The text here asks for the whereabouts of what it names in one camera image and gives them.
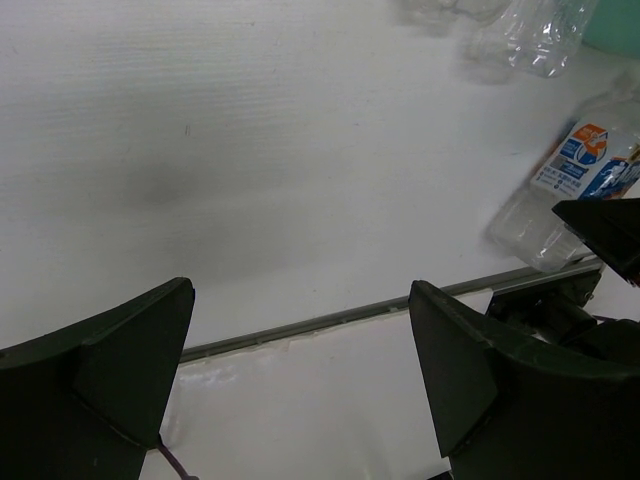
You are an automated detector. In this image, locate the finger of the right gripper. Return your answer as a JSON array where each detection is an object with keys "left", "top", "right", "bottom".
[{"left": 552, "top": 198, "right": 640, "bottom": 287}]

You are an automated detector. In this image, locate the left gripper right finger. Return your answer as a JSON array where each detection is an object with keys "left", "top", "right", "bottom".
[{"left": 409, "top": 281, "right": 639, "bottom": 479}]

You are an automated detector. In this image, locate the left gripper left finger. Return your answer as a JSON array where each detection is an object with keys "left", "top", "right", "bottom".
[{"left": 1, "top": 277, "right": 195, "bottom": 479}]

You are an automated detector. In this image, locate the blue-label clear bottle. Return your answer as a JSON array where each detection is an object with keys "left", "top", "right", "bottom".
[{"left": 488, "top": 73, "right": 639, "bottom": 272}]

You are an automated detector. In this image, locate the small black-cap clear bottle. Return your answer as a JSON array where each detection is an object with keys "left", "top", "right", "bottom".
[{"left": 394, "top": 0, "right": 503, "bottom": 36}]

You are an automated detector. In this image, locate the green plastic bin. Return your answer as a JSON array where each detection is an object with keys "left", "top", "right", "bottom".
[{"left": 583, "top": 0, "right": 640, "bottom": 59}]

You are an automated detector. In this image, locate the clear crushed plastic bottle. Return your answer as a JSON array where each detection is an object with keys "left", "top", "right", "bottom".
[{"left": 468, "top": 0, "right": 598, "bottom": 78}]

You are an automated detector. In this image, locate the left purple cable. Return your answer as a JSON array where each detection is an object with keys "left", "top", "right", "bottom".
[{"left": 157, "top": 434, "right": 201, "bottom": 480}]

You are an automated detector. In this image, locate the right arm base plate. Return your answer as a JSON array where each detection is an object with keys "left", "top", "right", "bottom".
[{"left": 482, "top": 259, "right": 640, "bottom": 361}]

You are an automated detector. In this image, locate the aluminium frame rail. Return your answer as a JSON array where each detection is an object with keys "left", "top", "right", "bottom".
[{"left": 180, "top": 254, "right": 604, "bottom": 363}]

